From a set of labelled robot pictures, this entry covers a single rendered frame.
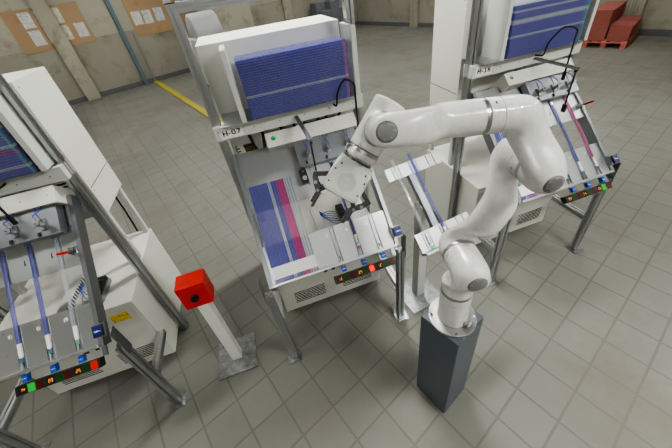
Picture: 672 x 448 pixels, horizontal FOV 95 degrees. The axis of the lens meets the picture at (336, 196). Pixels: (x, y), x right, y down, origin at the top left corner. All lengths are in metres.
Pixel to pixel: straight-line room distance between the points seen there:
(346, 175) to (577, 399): 1.83
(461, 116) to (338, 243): 1.02
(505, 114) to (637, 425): 1.82
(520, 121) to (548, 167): 0.14
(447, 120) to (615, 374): 1.92
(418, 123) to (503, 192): 0.43
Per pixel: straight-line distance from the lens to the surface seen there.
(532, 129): 0.90
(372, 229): 1.65
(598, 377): 2.38
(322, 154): 1.63
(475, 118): 0.82
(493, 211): 1.03
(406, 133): 0.68
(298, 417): 2.08
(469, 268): 1.09
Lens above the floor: 1.93
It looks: 36 degrees down
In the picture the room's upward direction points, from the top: 9 degrees counter-clockwise
